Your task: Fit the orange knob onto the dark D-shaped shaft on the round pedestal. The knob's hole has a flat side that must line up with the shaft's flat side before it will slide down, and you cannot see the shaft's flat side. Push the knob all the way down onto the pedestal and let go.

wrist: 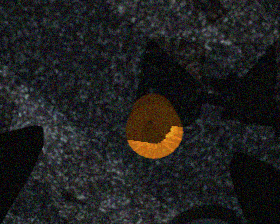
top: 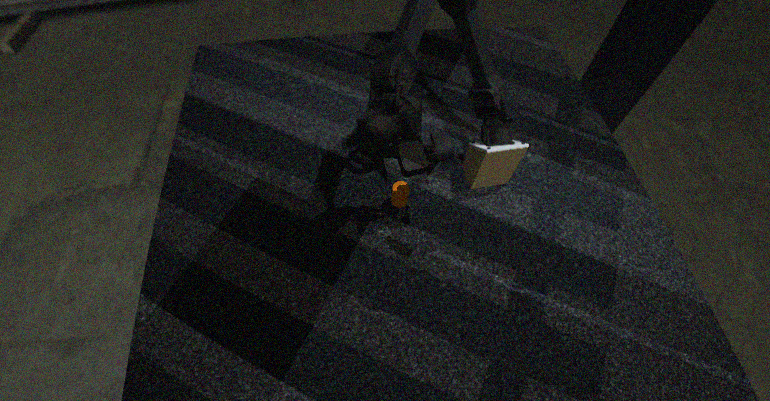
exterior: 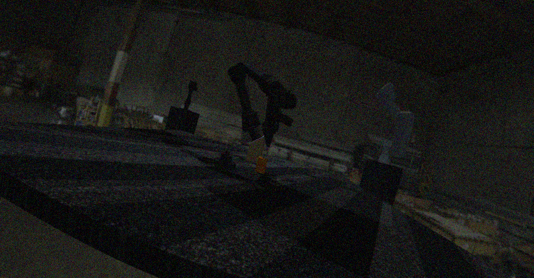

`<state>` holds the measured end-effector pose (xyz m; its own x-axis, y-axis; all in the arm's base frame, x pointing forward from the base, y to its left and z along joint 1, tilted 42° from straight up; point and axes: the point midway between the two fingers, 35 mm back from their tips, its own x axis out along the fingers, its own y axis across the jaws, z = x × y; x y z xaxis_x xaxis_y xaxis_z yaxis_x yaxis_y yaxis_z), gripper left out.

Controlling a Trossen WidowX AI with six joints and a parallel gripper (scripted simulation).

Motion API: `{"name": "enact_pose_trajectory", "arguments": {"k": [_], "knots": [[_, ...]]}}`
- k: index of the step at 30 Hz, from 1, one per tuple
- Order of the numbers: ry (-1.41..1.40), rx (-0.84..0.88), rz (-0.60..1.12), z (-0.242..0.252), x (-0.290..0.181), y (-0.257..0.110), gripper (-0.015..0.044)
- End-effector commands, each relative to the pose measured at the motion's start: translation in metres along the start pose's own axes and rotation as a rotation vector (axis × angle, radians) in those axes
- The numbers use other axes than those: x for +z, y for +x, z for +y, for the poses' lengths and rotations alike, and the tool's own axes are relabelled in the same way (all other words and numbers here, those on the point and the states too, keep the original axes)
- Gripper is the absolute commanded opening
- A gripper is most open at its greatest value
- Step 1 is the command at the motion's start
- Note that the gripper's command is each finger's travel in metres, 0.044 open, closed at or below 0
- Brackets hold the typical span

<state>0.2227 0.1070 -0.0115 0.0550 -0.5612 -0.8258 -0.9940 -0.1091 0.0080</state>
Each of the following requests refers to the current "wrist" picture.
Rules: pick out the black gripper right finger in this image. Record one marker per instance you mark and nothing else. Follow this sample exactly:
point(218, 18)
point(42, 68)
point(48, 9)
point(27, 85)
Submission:
point(257, 187)

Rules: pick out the orange cylindrical knob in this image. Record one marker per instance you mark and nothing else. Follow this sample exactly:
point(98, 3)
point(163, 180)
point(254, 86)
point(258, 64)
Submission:
point(159, 138)

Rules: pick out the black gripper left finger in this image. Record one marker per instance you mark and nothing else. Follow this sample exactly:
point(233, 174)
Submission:
point(19, 152)

